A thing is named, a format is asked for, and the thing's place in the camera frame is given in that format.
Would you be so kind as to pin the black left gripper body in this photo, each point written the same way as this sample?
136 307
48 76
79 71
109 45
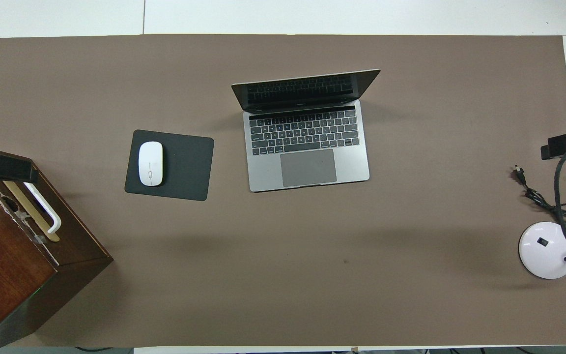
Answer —
10 169

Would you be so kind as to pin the silver laptop computer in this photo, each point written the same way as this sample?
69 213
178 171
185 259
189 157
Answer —
307 167

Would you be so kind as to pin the dark brown wooden box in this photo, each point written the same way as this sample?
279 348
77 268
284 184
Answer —
3 265

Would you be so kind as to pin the white desk lamp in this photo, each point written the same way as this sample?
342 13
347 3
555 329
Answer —
543 250

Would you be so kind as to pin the white computer mouse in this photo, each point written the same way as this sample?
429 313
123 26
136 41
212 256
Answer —
151 163

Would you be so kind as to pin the black mouse pad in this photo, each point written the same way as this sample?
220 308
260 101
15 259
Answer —
187 167

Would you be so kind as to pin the brown table mat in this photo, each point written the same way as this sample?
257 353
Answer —
312 270

